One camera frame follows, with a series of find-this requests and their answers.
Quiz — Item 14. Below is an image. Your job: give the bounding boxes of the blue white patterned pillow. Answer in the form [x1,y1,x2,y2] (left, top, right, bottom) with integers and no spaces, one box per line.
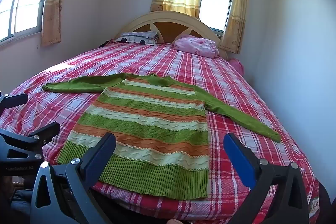
[113,30,159,45]

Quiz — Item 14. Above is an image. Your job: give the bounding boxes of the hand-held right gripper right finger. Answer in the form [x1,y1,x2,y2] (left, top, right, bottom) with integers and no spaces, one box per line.
[223,132,310,224]

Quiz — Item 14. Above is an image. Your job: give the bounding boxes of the green orange striped knit sweater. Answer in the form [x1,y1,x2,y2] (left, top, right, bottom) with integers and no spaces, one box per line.
[42,73,282,200]

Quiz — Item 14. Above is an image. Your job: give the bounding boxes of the pink floral pillow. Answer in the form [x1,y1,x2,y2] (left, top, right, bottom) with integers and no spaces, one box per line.
[174,35,219,58]

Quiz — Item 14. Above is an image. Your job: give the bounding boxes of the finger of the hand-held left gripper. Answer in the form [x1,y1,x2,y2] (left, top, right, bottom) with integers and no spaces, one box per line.
[0,93,28,116]
[0,122,61,161]

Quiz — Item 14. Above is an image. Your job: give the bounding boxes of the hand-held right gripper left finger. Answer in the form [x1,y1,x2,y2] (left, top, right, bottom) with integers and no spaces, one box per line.
[29,132,117,224]

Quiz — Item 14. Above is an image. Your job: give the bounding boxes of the cream wooden headboard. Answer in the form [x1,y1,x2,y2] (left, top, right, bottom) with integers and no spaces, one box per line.
[114,11,229,59]

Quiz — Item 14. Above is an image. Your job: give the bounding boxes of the small pink cushion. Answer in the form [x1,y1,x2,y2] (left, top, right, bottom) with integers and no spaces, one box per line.
[229,58,245,75]

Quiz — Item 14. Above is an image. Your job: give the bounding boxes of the red plaid bed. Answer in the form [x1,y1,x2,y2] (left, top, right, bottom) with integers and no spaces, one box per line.
[0,42,319,222]

